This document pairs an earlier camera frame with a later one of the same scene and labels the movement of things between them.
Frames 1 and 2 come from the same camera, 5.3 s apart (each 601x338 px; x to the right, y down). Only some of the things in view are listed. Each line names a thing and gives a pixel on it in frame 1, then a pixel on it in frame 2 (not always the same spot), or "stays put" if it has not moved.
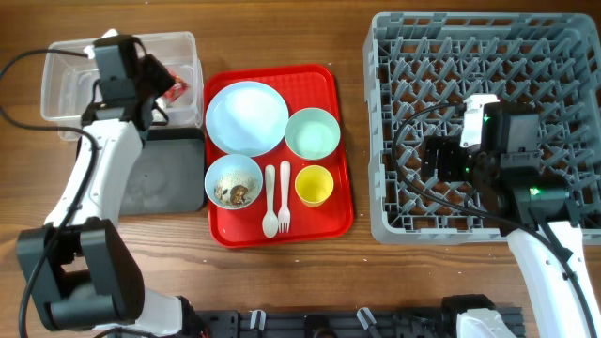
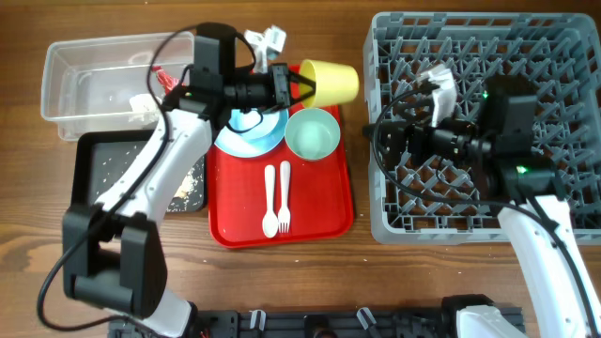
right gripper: [449, 148] to [401, 132]
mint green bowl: [312, 133] stays put
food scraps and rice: [236, 189] to [113, 159]
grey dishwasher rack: [420, 68] stays put
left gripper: [153, 64] to [281, 87]
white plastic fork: [285, 216] stays put
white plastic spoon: [270, 225] stays put
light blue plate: [247, 118] stays put
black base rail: [366, 323] stays put
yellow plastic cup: [314, 184] to [335, 83]
